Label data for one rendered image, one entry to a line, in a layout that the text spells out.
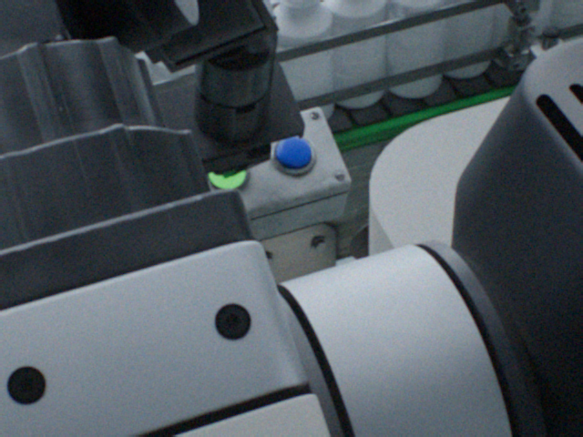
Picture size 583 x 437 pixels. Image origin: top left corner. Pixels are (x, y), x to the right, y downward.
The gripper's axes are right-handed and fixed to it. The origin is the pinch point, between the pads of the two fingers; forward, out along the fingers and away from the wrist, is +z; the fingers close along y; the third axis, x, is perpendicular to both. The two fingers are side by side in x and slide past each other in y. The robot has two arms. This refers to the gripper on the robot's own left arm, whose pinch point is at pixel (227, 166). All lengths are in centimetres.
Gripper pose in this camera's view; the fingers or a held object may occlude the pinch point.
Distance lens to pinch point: 103.5
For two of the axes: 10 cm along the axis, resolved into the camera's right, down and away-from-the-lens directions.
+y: -9.4, 2.7, -2.0
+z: -0.7, 4.3, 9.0
